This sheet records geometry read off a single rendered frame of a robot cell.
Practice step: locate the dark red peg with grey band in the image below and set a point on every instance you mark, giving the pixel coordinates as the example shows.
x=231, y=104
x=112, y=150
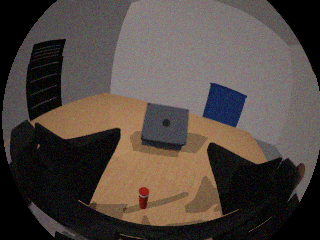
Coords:
x=143, y=192

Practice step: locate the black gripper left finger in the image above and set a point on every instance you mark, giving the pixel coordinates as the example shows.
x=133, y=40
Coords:
x=82, y=159

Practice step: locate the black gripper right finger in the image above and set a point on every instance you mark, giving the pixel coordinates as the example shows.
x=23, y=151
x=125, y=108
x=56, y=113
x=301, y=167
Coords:
x=236, y=177

